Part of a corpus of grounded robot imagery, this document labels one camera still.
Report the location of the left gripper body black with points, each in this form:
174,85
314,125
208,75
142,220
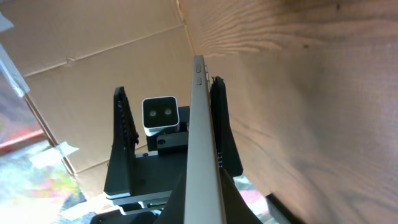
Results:
154,175

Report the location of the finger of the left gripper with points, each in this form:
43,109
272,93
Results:
125,138
227,152

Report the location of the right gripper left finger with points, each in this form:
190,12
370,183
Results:
174,209

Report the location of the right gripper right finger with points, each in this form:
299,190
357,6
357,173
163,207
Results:
236,210

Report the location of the cardboard panel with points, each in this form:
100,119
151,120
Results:
74,54

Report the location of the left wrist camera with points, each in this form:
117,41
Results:
159,114

